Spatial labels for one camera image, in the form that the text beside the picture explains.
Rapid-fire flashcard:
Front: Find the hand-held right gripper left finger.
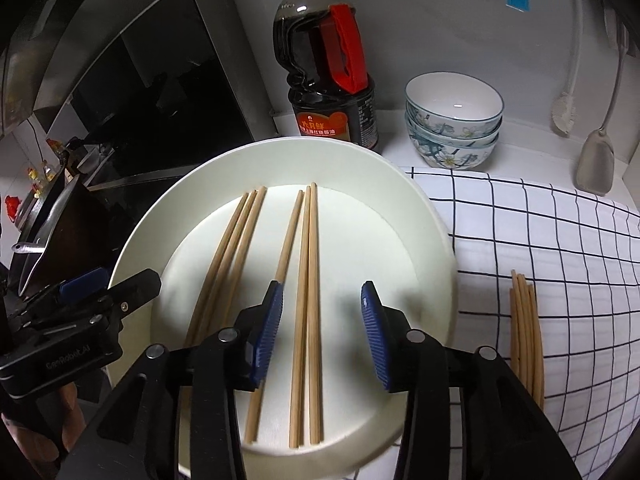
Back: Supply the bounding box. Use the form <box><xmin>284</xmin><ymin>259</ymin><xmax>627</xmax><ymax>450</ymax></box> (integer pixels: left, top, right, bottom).
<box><xmin>57</xmin><ymin>280</ymin><xmax>285</xmax><ymax>480</ymax></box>

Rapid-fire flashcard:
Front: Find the metal spatula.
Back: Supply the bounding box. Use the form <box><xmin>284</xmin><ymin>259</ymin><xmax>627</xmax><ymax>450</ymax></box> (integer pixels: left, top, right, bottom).
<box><xmin>575</xmin><ymin>25</ymin><xmax>632</xmax><ymax>197</ymax></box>

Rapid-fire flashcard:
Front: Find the white black checked cloth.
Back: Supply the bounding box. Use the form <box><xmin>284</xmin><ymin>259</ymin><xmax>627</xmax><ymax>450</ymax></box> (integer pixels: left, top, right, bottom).
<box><xmin>350</xmin><ymin>166</ymin><xmax>640</xmax><ymax>480</ymax></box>

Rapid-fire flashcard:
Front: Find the wooden chopstick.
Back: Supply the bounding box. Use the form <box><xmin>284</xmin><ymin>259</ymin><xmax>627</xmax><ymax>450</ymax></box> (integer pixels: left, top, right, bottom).
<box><xmin>309</xmin><ymin>182</ymin><xmax>322</xmax><ymax>445</ymax></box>
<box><xmin>197</xmin><ymin>186</ymin><xmax>268</xmax><ymax>345</ymax></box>
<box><xmin>183</xmin><ymin>191</ymin><xmax>252</xmax><ymax>348</ymax></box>
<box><xmin>245</xmin><ymin>190</ymin><xmax>306</xmax><ymax>445</ymax></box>
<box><xmin>190</xmin><ymin>189</ymin><xmax>260</xmax><ymax>347</ymax></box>
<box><xmin>289</xmin><ymin>186</ymin><xmax>313</xmax><ymax>450</ymax></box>

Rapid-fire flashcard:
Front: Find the person's left hand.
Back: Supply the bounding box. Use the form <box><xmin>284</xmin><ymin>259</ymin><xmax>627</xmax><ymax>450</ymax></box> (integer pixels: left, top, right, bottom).
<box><xmin>0</xmin><ymin>382</ymin><xmax>83</xmax><ymax>461</ymax></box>

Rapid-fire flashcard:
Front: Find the soy sauce bottle red handle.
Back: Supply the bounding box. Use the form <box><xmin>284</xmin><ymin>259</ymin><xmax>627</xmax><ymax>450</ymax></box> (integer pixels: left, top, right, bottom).
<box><xmin>272</xmin><ymin>0</ymin><xmax>381</xmax><ymax>155</ymax></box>

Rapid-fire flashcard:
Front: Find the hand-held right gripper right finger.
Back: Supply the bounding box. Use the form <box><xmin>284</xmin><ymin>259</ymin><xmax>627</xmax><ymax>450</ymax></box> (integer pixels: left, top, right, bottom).
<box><xmin>361</xmin><ymin>281</ymin><xmax>576</xmax><ymax>480</ymax></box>

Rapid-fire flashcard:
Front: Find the black range hood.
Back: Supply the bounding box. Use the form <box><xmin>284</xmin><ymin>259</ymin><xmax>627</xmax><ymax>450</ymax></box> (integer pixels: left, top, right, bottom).
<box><xmin>0</xmin><ymin>0</ymin><xmax>257</xmax><ymax>192</ymax></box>

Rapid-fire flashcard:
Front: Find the floral ceramic bowl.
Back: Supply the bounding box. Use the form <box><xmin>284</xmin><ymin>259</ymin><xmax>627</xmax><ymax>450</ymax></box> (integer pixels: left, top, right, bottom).
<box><xmin>404</xmin><ymin>72</ymin><xmax>504</xmax><ymax>124</ymax></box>
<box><xmin>404</xmin><ymin>110</ymin><xmax>501</xmax><ymax>142</ymax></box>
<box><xmin>407</xmin><ymin>127</ymin><xmax>499</xmax><ymax>170</ymax></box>

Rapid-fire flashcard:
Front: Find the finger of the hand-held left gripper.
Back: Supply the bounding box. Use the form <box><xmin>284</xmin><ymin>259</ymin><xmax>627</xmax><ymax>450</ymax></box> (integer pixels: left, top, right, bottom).
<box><xmin>20</xmin><ymin>267</ymin><xmax>110</xmax><ymax>318</ymax></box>
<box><xmin>42</xmin><ymin>268</ymin><xmax>162</xmax><ymax>331</ymax></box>

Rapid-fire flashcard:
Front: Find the white dish brush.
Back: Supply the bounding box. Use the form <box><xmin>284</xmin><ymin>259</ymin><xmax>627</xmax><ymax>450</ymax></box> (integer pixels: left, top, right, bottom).
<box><xmin>550</xmin><ymin>0</ymin><xmax>587</xmax><ymax>134</ymax></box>

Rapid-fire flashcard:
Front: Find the bundle of wooden chopsticks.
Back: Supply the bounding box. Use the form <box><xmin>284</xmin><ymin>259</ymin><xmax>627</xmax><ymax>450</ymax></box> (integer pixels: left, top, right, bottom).
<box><xmin>510</xmin><ymin>269</ymin><xmax>546</xmax><ymax>411</ymax></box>

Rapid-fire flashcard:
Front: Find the white round tray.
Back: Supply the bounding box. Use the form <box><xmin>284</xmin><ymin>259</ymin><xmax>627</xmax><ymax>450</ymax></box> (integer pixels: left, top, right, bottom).
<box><xmin>107</xmin><ymin>136</ymin><xmax>457</xmax><ymax>480</ymax></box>

